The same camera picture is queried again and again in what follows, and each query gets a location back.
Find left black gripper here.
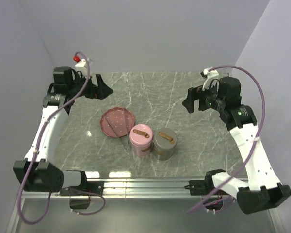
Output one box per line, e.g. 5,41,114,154
68,71,113,100

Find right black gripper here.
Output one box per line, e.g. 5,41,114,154
182,79,226,113

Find grey round lid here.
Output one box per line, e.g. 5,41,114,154
153,128,178,150

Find pink round lid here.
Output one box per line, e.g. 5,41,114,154
129,124,153,146

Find metal kitchen tongs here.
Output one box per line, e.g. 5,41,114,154
100,107,129,150

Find pink cylindrical lunch container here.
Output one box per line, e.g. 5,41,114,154
131,142,152,157

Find grey cylindrical lunch container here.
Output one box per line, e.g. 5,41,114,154
153,145,176,161

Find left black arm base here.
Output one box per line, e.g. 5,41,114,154
59,181,106,216

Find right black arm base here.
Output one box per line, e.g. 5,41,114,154
184,177,226,212

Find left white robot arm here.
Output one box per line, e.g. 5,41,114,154
13,66,113,195

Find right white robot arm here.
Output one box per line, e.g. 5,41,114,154
182,77,291,215

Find pink scalloped dotted plate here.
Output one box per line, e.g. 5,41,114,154
100,107,135,138

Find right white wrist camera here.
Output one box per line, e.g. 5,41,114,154
200,67,219,91

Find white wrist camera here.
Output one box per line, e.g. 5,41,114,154
74,59,88,76
200,67,219,91

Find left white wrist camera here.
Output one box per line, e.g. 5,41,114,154
74,59,88,76

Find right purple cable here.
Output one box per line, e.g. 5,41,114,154
186,65,266,214

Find purple cable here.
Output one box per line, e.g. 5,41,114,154
16,50,107,224
186,65,266,214

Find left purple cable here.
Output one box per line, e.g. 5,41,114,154
16,50,107,224

